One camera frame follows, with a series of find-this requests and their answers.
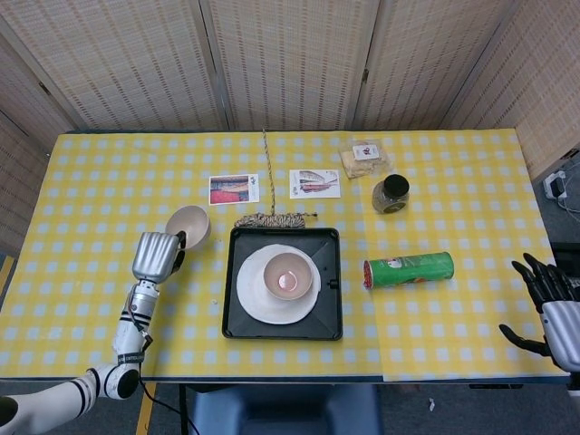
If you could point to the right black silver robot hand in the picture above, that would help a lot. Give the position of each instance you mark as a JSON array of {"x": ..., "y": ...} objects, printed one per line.
[{"x": 564, "y": 331}]

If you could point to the green chips can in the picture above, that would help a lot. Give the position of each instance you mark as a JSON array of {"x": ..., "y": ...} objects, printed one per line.
[{"x": 408, "y": 269}]

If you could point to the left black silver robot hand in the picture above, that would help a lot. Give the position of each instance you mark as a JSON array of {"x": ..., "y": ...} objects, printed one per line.
[{"x": 154, "y": 256}]

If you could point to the postcard with boat drawing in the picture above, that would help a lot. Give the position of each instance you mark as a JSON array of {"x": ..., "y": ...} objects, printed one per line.
[{"x": 312, "y": 183}]

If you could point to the glass jar with black lid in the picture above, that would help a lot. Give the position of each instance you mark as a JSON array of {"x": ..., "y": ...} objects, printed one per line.
[{"x": 390, "y": 195}]

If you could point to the yellow checked tablecloth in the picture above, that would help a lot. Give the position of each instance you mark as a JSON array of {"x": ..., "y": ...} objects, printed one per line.
[{"x": 90, "y": 181}]

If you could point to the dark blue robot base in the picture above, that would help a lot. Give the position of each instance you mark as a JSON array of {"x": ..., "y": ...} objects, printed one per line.
[{"x": 285, "y": 410}]

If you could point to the woven folding screen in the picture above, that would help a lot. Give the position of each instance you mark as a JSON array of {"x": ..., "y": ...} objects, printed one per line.
[{"x": 290, "y": 59}]

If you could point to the beige bowl with pink bottom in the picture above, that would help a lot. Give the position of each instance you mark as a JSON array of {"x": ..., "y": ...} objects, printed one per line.
[{"x": 287, "y": 276}]

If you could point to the black square plastic tray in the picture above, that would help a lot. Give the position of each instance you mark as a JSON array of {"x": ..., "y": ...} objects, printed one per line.
[{"x": 326, "y": 244}]

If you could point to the plain beige bowl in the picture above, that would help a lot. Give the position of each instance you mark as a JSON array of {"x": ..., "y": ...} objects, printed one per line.
[{"x": 190, "y": 224}]

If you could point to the postcard with red picture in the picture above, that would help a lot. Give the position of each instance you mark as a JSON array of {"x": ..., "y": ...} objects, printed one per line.
[{"x": 229, "y": 190}]

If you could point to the white power strip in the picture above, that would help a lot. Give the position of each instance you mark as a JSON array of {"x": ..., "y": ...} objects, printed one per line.
[{"x": 555, "y": 185}]

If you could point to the clear bag of bread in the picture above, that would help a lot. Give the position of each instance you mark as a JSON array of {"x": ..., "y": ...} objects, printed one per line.
[{"x": 362, "y": 158}]

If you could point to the white round plate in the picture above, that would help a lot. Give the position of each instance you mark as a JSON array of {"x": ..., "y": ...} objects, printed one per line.
[{"x": 251, "y": 299}]

